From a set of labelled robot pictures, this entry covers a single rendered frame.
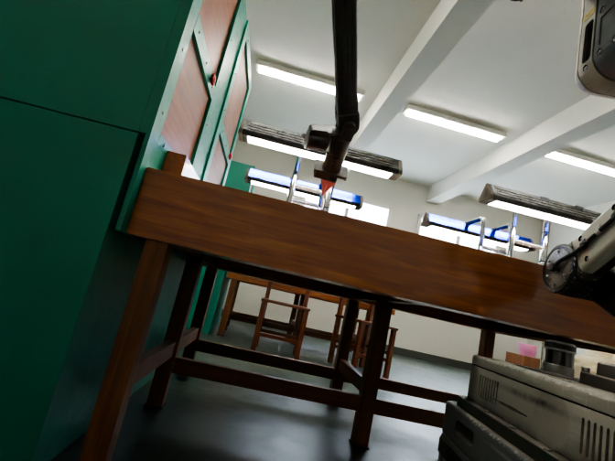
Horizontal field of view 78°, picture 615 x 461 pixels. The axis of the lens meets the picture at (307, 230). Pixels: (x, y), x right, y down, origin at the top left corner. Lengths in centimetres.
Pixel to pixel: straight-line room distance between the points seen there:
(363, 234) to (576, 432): 61
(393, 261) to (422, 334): 596
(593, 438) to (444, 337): 650
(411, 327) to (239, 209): 605
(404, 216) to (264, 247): 606
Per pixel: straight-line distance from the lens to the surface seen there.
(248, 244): 103
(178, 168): 122
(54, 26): 132
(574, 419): 78
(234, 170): 416
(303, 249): 103
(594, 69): 110
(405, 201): 707
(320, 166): 116
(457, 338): 732
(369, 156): 147
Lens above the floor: 51
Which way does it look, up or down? 10 degrees up
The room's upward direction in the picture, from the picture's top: 13 degrees clockwise
